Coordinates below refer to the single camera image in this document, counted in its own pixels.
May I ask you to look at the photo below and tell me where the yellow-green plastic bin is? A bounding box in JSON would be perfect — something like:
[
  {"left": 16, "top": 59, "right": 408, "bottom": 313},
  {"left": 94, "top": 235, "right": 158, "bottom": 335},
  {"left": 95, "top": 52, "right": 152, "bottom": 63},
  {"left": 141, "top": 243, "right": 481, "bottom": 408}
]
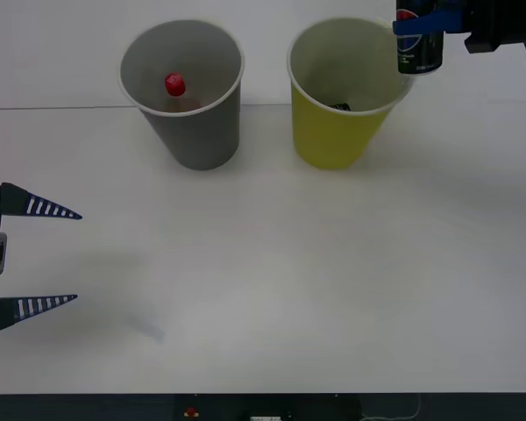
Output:
[{"left": 287, "top": 17, "right": 416, "bottom": 171}]

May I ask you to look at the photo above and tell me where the grey plastic bin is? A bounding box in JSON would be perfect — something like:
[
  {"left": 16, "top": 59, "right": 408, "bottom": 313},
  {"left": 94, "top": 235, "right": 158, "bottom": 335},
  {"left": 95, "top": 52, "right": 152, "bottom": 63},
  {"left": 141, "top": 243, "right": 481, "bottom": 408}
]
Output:
[{"left": 117, "top": 19, "right": 245, "bottom": 172}]

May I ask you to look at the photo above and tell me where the white cable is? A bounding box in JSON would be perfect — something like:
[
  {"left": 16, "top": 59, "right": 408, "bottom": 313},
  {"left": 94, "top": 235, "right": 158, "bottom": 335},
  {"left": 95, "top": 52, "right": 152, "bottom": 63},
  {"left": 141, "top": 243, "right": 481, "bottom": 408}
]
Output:
[{"left": 361, "top": 393, "right": 423, "bottom": 421}]

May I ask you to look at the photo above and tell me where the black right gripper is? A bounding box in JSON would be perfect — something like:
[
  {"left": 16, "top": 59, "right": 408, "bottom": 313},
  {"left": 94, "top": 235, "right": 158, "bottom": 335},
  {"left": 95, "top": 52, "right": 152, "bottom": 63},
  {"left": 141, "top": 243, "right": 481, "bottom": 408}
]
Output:
[{"left": 393, "top": 0, "right": 526, "bottom": 55}]

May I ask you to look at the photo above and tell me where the red-capped plastic bottle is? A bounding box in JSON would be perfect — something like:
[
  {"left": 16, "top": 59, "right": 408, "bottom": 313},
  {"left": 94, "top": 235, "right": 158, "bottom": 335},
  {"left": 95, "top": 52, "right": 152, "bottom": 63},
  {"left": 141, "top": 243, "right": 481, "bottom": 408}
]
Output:
[{"left": 162, "top": 72, "right": 203, "bottom": 113}]

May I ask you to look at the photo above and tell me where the black can with round emblem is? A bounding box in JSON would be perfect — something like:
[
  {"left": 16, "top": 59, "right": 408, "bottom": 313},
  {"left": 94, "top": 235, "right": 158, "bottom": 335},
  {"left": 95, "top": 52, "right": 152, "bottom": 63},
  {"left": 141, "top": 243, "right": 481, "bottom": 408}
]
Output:
[{"left": 395, "top": 0, "right": 445, "bottom": 76}]

